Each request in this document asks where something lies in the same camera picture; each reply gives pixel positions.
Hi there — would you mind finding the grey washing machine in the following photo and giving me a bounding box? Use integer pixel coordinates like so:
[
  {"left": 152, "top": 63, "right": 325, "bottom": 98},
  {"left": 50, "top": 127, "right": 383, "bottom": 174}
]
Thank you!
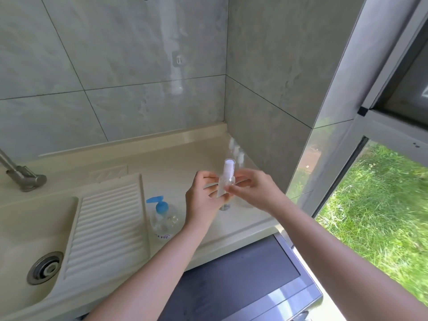
[{"left": 157, "top": 232, "right": 325, "bottom": 321}]

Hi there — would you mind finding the person's left hand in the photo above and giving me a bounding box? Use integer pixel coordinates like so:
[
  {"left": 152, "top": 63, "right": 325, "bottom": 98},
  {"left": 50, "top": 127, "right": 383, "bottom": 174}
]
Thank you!
[{"left": 184, "top": 170, "right": 233, "bottom": 232}]

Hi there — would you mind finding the person's right hand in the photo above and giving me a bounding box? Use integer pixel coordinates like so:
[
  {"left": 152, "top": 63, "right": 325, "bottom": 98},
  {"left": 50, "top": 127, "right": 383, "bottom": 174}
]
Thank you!
[{"left": 224, "top": 169, "right": 288, "bottom": 218}]

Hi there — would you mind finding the cream sink with washboard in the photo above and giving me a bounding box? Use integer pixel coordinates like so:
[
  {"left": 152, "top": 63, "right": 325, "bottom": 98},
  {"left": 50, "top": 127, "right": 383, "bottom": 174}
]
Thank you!
[{"left": 0, "top": 122, "right": 288, "bottom": 321}]

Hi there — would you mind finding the curved steel faucet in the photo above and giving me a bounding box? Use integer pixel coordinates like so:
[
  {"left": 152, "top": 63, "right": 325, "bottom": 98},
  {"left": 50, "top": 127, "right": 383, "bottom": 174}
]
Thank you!
[{"left": 0, "top": 148, "right": 47, "bottom": 193}]

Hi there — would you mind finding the steel sink drain strainer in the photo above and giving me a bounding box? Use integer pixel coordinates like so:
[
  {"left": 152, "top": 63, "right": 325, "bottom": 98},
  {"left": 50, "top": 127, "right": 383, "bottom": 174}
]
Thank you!
[{"left": 26, "top": 251, "right": 64, "bottom": 286}]

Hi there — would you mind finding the glass window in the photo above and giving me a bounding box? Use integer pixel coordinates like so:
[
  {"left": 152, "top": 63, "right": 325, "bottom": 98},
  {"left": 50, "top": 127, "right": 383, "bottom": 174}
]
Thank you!
[{"left": 286, "top": 0, "right": 428, "bottom": 308}]

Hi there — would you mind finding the person's left forearm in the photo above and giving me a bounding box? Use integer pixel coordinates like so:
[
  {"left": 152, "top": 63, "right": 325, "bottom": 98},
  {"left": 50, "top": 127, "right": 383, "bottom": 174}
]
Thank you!
[{"left": 83, "top": 223, "right": 206, "bottom": 321}]

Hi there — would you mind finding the small clear bottle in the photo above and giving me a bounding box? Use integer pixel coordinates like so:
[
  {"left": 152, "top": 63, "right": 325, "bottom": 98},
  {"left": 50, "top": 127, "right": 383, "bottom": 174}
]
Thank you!
[{"left": 216, "top": 177, "right": 236, "bottom": 212}]

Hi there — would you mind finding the person's right forearm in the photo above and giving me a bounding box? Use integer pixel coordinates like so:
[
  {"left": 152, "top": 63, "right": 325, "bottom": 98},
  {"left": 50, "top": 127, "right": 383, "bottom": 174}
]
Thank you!
[{"left": 272, "top": 200, "right": 428, "bottom": 321}]

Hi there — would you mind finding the clear hand sanitizer pump bottle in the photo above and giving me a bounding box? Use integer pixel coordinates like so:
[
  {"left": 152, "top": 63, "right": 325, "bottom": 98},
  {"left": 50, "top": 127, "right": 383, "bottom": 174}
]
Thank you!
[{"left": 146, "top": 195, "right": 183, "bottom": 240}]

